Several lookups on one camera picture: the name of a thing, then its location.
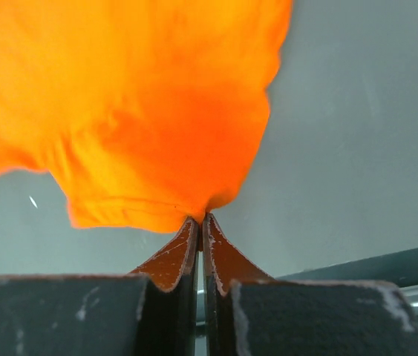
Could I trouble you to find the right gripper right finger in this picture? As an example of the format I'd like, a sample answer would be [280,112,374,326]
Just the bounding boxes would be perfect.
[202,214,418,355]

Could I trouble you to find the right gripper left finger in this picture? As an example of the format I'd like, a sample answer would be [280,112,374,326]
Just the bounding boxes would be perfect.
[0,219,198,355]

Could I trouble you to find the orange t shirt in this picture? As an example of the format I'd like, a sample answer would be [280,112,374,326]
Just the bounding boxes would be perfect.
[0,1,293,232]

